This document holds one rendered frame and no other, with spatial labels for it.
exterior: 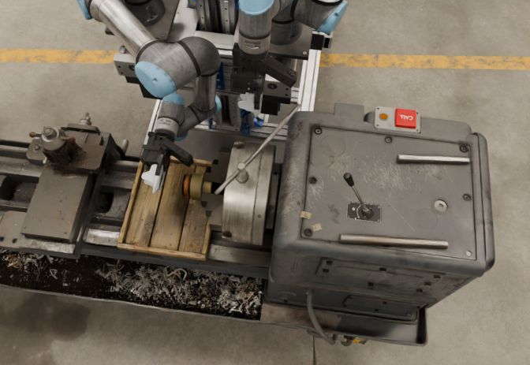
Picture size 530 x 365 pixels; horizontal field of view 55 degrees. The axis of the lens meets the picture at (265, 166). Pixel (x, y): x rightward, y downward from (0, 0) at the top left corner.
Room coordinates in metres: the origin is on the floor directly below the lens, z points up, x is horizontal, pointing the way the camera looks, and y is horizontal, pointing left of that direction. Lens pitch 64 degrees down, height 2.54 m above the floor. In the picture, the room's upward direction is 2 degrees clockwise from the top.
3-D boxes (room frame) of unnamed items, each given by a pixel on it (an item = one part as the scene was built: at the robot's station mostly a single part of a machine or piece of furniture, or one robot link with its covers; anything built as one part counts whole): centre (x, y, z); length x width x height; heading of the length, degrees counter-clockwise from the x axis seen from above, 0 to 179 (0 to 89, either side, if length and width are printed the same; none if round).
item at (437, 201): (0.61, -0.35, 1.06); 0.59 x 0.48 x 0.39; 84
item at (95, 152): (0.78, 0.65, 0.99); 0.20 x 0.10 x 0.05; 84
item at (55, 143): (0.78, 0.68, 1.13); 0.08 x 0.08 x 0.03
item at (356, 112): (0.82, -0.25, 1.24); 0.09 x 0.08 x 0.03; 84
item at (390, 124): (0.81, -0.39, 1.23); 0.13 x 0.08 x 0.05; 84
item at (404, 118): (0.81, -0.41, 1.26); 0.06 x 0.06 x 0.02; 84
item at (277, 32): (1.23, -0.04, 1.21); 0.15 x 0.15 x 0.10
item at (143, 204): (0.66, 0.32, 0.89); 0.36 x 0.30 x 0.04; 174
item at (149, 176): (0.67, 0.36, 1.10); 0.09 x 0.06 x 0.03; 174
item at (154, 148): (0.77, 0.35, 1.08); 0.12 x 0.09 x 0.08; 174
